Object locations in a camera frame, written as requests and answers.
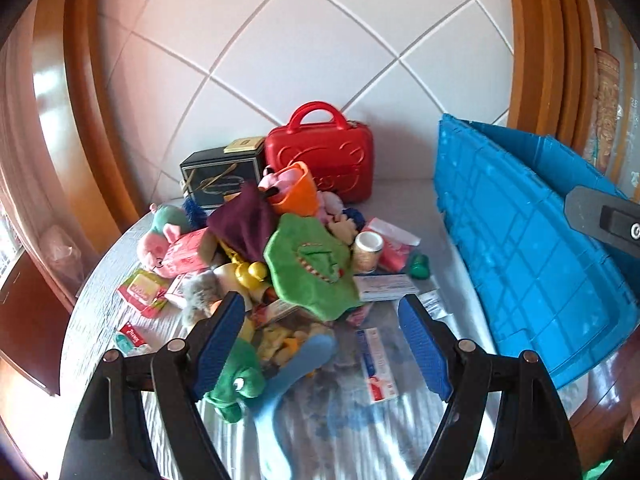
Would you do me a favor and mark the beige small toy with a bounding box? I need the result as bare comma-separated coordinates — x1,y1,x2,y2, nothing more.
327,212,359,247

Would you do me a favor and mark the light blue plush toy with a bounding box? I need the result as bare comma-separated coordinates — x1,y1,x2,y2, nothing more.
249,334,339,480

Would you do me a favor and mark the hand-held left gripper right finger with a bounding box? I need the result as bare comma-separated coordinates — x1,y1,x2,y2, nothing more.
397,294,583,480

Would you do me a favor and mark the pink pig plush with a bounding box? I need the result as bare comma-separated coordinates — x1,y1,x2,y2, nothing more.
137,204,193,279

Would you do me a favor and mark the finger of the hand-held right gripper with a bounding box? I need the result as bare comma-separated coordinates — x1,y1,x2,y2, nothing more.
564,186,640,261

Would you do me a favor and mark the white flat medicine box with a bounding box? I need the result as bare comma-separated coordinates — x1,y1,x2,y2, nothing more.
357,275,421,304

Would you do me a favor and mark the blue plastic crate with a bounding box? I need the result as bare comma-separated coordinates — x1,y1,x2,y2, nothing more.
432,112,640,391

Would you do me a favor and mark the white red-striped medicine box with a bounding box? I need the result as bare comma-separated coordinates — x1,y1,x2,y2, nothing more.
356,327,399,406

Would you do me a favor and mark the purple cloth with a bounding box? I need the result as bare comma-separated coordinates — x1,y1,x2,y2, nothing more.
206,181,279,264

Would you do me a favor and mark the yellow rubber duck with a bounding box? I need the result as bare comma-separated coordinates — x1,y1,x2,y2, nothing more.
231,260,269,292

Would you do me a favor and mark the red small suitcase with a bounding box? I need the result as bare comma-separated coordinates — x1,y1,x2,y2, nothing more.
265,101,374,205

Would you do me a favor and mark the orange plastic cup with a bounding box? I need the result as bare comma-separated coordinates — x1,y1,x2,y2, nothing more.
264,161,321,217

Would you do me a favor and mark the green plush crocodile cushion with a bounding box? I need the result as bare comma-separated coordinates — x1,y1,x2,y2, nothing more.
263,213,362,322

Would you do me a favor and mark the small white sachet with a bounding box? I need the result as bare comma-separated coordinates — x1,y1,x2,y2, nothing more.
419,289,452,319

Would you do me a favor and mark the patterned wall hanging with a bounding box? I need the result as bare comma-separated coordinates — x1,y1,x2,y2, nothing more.
592,47,622,173

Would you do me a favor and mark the pink plastic packet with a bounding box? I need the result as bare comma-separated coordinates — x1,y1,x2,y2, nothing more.
369,217,422,272

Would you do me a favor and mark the dark green plush toy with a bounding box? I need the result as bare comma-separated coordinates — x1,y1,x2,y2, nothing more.
202,337,267,424

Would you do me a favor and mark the pale pink plush toy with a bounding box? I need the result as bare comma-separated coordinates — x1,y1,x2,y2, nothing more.
316,190,347,224

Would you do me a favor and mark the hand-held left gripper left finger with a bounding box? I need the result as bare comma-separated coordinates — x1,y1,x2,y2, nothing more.
59,290,247,480

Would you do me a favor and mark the wooden door frame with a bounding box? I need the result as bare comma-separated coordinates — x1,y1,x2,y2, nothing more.
62,0,147,228
502,0,609,161

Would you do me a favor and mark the blue fuzzy toy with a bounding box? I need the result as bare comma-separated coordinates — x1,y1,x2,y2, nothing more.
182,197,209,231

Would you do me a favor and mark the pink cardboard box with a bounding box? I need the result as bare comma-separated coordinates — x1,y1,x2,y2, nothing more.
164,227,212,277

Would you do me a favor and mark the small red-green packet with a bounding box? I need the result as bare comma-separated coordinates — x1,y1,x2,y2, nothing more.
114,322,154,357

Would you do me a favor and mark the black gift box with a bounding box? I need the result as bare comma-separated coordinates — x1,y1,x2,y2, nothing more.
180,136,267,211

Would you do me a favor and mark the clear bag of yellow toys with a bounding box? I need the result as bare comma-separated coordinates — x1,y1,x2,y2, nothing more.
250,305,342,377

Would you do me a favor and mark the dark wooden cabinet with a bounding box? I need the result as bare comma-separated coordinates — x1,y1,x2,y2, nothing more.
0,249,72,397

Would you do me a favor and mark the pastel tissue packet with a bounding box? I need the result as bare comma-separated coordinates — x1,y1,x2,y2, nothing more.
116,268,172,319

